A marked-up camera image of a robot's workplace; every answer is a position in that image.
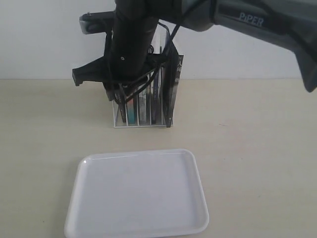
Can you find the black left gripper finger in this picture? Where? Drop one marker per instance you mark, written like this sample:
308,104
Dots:
95,71

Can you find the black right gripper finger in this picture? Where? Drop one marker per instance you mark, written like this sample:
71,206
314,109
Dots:
111,87

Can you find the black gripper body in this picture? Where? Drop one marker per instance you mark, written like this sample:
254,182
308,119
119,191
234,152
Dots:
135,22

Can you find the red and teal book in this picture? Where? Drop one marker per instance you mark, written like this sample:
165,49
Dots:
131,112

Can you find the blue moon book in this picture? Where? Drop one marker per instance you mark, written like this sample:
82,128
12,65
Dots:
155,86

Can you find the black leftmost book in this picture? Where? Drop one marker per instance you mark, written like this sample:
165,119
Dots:
121,109

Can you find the black book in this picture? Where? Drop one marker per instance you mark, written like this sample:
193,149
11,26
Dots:
121,109
170,84

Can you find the grey white book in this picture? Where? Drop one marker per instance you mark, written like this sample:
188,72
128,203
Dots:
143,102

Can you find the black rightmost book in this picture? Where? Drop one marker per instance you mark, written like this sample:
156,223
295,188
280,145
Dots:
170,84

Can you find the white plastic tray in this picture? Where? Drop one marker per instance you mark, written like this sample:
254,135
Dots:
141,194

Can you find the white wire book rack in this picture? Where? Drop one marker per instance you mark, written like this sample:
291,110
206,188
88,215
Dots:
143,125

